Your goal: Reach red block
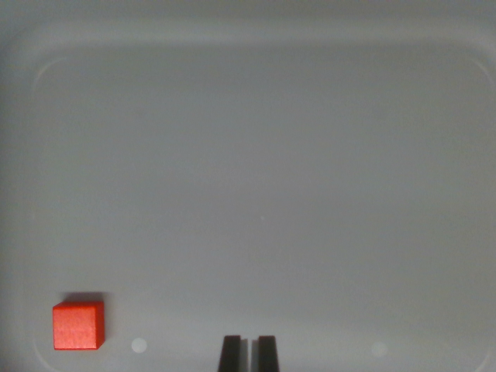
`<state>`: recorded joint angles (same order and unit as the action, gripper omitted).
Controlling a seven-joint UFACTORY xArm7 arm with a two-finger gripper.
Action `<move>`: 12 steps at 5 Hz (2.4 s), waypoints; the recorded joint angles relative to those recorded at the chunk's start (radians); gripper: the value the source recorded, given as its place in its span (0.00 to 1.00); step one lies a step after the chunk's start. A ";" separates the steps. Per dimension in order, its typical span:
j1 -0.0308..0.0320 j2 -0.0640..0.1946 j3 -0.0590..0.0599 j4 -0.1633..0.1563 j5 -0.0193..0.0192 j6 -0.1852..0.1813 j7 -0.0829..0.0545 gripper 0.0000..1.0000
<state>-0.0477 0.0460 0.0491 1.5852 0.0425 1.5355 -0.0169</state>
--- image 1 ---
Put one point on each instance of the red wooden cube block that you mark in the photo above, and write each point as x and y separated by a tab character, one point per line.
76	326

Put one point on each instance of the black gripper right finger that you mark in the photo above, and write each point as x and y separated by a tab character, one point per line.
268	354

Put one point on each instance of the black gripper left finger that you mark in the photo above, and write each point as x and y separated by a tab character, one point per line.
231	354

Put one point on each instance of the white plastic tray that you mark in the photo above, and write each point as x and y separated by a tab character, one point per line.
248	174

